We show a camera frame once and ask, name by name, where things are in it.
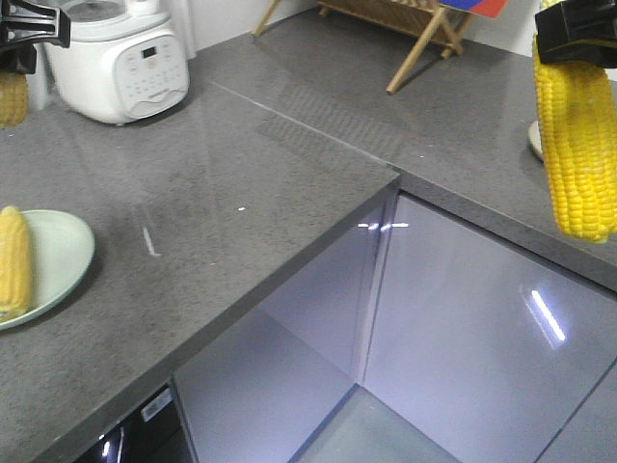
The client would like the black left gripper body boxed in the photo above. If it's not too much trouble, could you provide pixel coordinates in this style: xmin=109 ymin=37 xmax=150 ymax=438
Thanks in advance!
xmin=1 ymin=0 xmax=71 ymax=74

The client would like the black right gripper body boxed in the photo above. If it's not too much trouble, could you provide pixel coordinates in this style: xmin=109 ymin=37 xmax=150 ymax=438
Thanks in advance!
xmin=535 ymin=0 xmax=616 ymax=68

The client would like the yellow corn cob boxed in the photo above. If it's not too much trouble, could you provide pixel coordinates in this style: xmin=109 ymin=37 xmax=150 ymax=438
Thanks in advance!
xmin=532 ymin=32 xmax=616 ymax=243
xmin=1 ymin=205 xmax=34 ymax=322

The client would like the light green round plate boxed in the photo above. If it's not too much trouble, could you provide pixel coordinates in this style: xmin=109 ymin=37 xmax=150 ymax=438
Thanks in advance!
xmin=1 ymin=209 xmax=95 ymax=330

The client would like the red blue board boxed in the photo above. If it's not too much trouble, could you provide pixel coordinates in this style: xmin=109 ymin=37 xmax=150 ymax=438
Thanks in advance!
xmin=439 ymin=0 xmax=508 ymax=18

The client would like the white rice cooker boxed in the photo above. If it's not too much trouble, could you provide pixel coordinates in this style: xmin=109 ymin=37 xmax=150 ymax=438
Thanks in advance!
xmin=45 ymin=0 xmax=190 ymax=125

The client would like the pale patched corn cob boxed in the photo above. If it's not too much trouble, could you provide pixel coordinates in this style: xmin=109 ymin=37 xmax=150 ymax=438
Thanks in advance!
xmin=0 ymin=71 xmax=29 ymax=127

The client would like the grey cabinet door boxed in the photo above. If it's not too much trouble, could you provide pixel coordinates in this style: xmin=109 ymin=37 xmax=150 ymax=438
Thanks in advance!
xmin=174 ymin=206 xmax=386 ymax=462

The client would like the grey side cabinet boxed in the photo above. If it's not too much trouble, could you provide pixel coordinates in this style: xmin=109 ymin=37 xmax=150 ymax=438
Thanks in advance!
xmin=364 ymin=196 xmax=616 ymax=462

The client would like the wooden folding rack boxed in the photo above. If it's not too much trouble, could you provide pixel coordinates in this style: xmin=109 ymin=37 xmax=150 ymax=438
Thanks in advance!
xmin=252 ymin=1 xmax=476 ymax=95

